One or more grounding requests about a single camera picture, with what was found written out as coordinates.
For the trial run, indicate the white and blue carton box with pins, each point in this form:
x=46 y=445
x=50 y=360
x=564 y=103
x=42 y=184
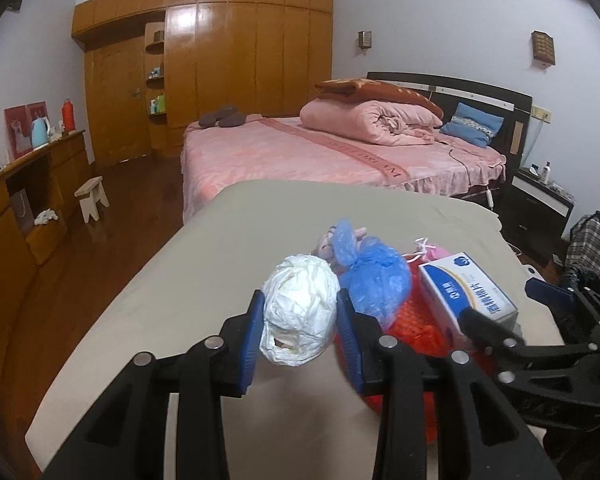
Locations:
x=460 y=280

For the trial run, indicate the blue plastic bag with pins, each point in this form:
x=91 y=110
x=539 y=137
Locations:
x=375 y=280

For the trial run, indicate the beige table cover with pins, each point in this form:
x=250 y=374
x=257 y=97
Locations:
x=220 y=260

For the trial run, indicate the wooden wardrobe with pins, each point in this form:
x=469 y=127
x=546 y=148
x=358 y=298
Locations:
x=240 y=60

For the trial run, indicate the brown plush slipper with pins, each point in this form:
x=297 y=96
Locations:
x=210 y=120

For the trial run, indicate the grey paper bag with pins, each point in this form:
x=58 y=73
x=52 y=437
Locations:
x=22 y=212

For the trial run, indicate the wooden sideboard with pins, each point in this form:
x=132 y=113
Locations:
x=35 y=190

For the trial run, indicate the small brown wall lamp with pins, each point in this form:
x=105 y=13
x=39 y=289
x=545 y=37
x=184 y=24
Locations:
x=364 y=39

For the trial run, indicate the dark clothes on bed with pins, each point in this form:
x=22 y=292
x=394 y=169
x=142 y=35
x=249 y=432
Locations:
x=232 y=116

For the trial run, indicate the red thermos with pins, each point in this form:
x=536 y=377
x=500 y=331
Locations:
x=69 y=117

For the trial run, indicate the light blue kettle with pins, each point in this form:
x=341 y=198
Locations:
x=40 y=134

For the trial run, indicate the large brown wall lamp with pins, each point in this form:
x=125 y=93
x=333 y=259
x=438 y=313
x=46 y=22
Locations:
x=544 y=47

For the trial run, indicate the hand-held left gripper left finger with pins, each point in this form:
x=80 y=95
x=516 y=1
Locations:
x=252 y=336

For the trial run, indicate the red framed photo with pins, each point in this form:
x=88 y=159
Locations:
x=17 y=127

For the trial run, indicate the blue pillow with white band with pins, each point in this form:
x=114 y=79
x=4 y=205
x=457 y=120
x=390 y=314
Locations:
x=472 y=125

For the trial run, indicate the folded pink quilt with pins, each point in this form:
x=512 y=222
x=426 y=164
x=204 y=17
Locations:
x=345 y=117

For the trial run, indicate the white rag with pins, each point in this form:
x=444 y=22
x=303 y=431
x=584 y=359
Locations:
x=45 y=217

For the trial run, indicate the dark wooden headboard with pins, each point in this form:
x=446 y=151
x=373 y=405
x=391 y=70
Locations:
x=500 y=97

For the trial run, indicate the beige wall socket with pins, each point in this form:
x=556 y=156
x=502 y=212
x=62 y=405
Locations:
x=542 y=113

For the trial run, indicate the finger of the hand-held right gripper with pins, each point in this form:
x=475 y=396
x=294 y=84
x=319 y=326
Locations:
x=485 y=330
x=547 y=290

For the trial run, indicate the brown dotted pillow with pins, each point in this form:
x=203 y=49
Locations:
x=390 y=91

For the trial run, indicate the black and white nightstand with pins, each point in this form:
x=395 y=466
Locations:
x=530 y=210

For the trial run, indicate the bed with pink sheet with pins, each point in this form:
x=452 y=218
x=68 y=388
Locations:
x=290 y=155

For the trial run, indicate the small wooden stool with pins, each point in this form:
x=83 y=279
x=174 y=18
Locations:
x=91 y=195

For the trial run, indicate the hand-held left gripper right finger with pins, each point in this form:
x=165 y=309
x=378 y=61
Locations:
x=348 y=341

